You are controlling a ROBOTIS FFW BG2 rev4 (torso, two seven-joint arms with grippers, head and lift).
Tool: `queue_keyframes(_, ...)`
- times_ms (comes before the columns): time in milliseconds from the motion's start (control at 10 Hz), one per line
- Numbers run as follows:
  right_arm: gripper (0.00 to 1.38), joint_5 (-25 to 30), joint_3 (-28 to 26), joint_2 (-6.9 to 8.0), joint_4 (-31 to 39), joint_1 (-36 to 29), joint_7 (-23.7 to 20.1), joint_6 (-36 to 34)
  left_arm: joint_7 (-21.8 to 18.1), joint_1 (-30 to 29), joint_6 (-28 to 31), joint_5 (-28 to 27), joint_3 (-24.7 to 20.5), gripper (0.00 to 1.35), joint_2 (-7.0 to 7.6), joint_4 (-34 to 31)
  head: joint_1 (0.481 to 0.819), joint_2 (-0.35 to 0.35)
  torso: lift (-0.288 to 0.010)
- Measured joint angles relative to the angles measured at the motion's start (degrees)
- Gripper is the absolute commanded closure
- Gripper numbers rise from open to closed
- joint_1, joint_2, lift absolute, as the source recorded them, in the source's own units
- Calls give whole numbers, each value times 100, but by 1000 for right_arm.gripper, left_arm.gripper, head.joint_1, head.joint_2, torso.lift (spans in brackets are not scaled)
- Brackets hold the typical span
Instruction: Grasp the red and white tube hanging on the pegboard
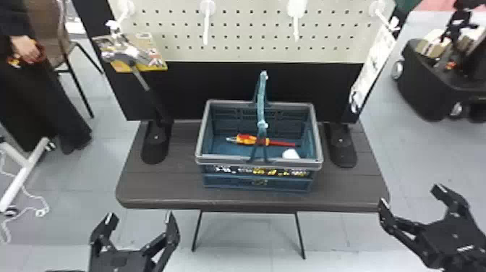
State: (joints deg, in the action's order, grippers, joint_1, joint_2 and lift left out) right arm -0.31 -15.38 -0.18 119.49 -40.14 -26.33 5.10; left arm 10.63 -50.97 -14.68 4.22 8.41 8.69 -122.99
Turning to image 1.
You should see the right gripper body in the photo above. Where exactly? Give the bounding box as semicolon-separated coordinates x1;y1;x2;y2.
417;216;486;272

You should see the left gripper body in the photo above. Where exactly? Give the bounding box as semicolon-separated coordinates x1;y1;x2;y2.
88;247;159;272

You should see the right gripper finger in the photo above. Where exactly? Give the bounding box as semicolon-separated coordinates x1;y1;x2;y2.
377;197;427;252
430;183;472;222

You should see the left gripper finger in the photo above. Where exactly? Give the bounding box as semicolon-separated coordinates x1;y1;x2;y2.
88;212;120;257
141;211;182;272

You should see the blue basket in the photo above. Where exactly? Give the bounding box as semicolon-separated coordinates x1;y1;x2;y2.
195;69;325;193

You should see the red yellow screwdriver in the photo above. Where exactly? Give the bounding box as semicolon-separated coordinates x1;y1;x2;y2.
226;133;297;148

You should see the person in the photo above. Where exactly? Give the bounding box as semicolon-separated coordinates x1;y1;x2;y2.
0;0;93;156

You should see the white tool card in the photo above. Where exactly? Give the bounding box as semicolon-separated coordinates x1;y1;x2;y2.
349;17;401;115

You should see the hammer on yellow card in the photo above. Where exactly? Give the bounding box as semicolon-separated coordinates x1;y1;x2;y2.
92;31;169;93

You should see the brown chair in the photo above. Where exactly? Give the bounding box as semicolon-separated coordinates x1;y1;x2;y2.
23;0;104;119

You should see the white pegboard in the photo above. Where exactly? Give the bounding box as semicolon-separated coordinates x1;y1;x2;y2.
72;0;412;169

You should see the white cable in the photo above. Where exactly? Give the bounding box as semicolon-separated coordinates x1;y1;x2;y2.
0;150;51;245

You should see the white frame leg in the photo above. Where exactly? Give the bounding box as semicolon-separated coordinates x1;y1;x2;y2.
0;135;51;214

